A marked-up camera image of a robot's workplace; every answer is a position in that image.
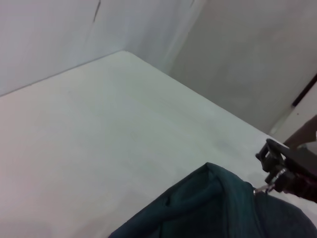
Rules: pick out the dark teal fabric lunch bag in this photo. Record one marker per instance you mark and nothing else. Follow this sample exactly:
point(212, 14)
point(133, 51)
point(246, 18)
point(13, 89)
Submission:
point(223, 213)

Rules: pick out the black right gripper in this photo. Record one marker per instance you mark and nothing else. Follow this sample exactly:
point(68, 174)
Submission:
point(302, 171)

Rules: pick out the dark door frame edge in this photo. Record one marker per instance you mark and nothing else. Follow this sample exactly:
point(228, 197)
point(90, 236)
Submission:
point(304, 89)

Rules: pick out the person's bare forearm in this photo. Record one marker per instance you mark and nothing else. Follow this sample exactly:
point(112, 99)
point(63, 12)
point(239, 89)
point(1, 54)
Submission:
point(302, 136)

